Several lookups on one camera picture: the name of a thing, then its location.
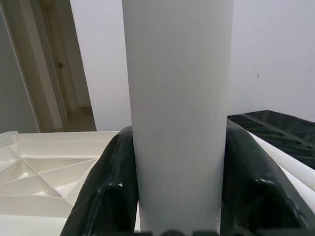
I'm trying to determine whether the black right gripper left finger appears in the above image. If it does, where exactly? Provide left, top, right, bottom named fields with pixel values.
left=60, top=125, right=141, bottom=236

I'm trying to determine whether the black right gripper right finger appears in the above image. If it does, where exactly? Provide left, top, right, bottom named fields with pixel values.
left=220, top=118, right=315, bottom=236

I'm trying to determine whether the white plastic table top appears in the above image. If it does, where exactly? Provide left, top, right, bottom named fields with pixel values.
left=0, top=131, right=128, bottom=236

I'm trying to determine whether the black tablecloth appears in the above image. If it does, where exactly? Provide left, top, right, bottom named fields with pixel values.
left=226, top=110, right=315, bottom=170

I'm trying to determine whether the white door frame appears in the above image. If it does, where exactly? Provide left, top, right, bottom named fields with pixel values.
left=4, top=0, right=65, bottom=132

